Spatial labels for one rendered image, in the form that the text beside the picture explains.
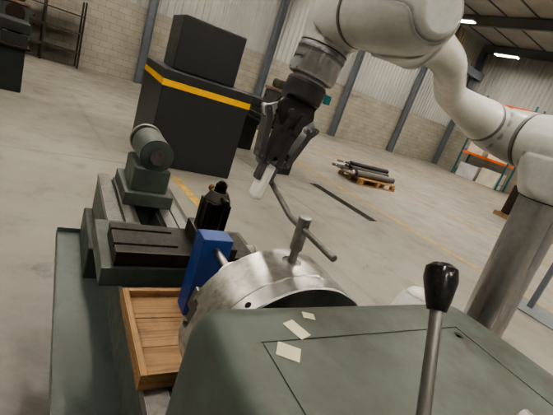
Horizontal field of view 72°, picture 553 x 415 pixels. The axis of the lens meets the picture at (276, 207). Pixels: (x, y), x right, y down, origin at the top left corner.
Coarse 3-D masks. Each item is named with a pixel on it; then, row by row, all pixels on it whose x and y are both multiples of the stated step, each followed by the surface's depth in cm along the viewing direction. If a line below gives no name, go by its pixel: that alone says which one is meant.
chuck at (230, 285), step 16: (256, 256) 66; (272, 256) 66; (288, 256) 67; (304, 256) 70; (224, 272) 64; (240, 272) 63; (256, 272) 62; (272, 272) 62; (288, 272) 62; (304, 272) 63; (320, 272) 66; (208, 288) 63; (224, 288) 61; (240, 288) 60; (256, 288) 59; (208, 304) 61; (224, 304) 59; (192, 320) 62
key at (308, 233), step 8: (256, 160) 80; (272, 184) 73; (280, 192) 72; (280, 200) 70; (288, 208) 68; (288, 216) 67; (304, 232) 62; (312, 232) 61; (312, 240) 60; (320, 240) 59; (320, 248) 58; (328, 248) 57; (328, 256) 56; (336, 256) 55
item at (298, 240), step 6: (300, 216) 63; (306, 216) 63; (300, 222) 62; (306, 222) 62; (300, 228) 63; (294, 234) 64; (300, 234) 63; (294, 240) 64; (300, 240) 63; (294, 246) 64; (300, 246) 64; (294, 252) 64; (294, 258) 65
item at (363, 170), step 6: (342, 162) 888; (348, 162) 894; (354, 162) 901; (342, 168) 880; (348, 168) 888; (354, 168) 892; (360, 168) 906; (366, 168) 926; (372, 168) 935; (378, 168) 947; (354, 174) 884; (360, 174) 878; (366, 174) 888; (372, 174) 900; (378, 174) 937; (384, 174) 953; (378, 180) 920; (384, 180) 926; (390, 180) 935
